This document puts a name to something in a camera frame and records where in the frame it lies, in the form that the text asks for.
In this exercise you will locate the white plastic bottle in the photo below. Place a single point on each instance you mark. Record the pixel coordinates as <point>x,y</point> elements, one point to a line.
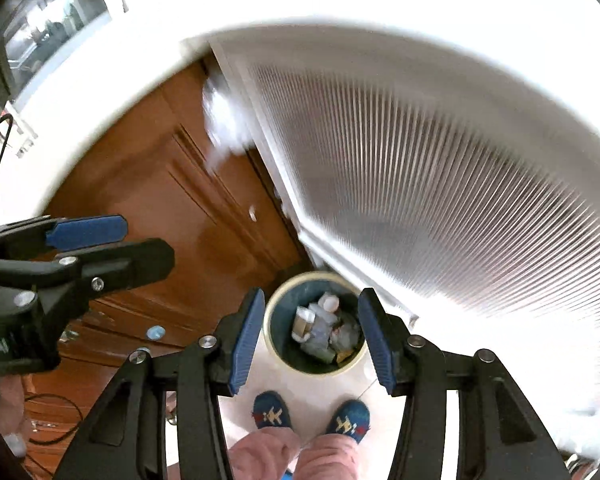
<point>330,304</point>

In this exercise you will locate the person's right leg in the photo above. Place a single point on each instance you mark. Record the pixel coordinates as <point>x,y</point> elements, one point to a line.
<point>327,460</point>

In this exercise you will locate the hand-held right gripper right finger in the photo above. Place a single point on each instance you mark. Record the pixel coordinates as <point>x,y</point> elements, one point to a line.
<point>377,345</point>

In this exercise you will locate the brown wooden cabinet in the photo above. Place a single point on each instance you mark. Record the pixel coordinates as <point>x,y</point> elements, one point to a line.
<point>155,160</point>

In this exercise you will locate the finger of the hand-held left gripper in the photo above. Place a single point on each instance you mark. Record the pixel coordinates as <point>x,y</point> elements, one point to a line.
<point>85,232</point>
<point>130,265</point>

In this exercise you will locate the clear plastic bag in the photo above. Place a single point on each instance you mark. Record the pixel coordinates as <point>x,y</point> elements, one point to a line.
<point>222,120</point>

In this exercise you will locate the person's left forearm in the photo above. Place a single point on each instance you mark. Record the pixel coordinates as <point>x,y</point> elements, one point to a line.
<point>10,400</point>

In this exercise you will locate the person's leg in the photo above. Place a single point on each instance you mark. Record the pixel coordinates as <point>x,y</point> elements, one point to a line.
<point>262,455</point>
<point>327,460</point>

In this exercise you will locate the person's left leg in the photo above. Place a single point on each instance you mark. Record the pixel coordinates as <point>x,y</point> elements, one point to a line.
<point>262,455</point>

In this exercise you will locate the round cream trash bin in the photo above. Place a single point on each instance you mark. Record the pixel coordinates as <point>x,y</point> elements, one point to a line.
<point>285,320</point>

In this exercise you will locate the light blue cabinet knob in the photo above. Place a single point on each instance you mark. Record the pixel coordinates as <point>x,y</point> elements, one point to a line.
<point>156,333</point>

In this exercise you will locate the white printed carton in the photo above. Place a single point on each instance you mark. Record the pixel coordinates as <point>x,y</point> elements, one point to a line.
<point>304,322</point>

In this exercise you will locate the window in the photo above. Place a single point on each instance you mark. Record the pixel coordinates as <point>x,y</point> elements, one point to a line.
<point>55,15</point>

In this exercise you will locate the white ribbed cabinet door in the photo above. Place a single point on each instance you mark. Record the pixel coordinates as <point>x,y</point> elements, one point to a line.
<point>405,160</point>

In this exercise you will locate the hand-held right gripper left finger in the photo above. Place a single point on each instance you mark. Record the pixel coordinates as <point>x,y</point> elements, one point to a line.
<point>245,345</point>

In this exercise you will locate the blue patterned slipper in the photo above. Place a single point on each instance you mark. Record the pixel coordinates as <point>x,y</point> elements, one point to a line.
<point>272,412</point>
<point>347,422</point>

